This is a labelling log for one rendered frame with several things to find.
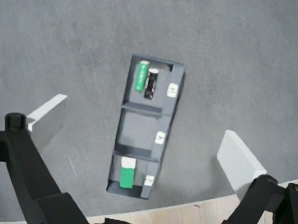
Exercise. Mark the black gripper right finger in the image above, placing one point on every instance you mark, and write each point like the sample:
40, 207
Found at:
242, 170

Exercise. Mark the green and white eraser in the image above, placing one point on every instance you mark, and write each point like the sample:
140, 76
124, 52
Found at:
127, 172

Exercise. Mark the grey three-compartment bin rack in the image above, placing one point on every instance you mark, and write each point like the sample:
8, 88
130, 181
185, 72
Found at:
135, 136

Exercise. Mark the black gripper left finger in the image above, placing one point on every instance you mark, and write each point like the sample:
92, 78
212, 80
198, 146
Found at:
40, 198

